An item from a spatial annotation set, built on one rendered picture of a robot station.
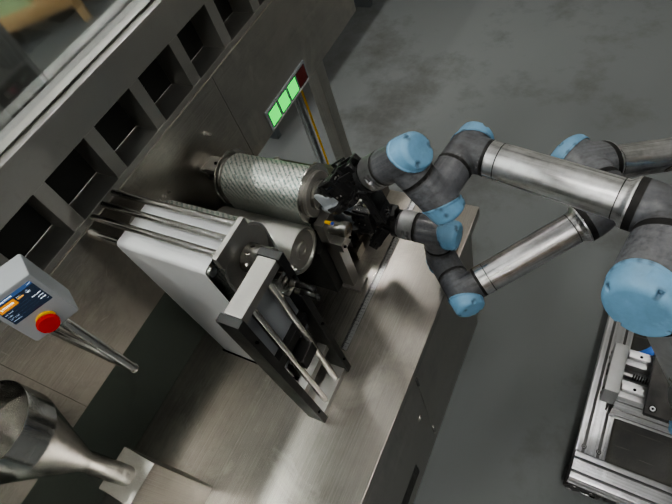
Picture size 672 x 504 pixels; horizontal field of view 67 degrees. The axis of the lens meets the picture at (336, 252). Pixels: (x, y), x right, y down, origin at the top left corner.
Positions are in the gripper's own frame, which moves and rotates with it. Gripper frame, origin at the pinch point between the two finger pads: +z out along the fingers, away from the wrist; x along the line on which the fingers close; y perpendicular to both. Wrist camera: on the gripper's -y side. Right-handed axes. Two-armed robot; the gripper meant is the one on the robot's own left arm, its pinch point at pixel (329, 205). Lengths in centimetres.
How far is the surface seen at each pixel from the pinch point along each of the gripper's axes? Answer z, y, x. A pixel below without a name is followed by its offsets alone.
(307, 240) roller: 7.3, -1.9, 7.4
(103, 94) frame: 5, 52, 10
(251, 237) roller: -4.3, 12.8, 20.3
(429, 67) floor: 127, -55, -206
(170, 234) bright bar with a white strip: -0.1, 26.0, 28.2
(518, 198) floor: 64, -107, -111
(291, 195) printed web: 1.9, 8.7, 3.2
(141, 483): 12, 2, 70
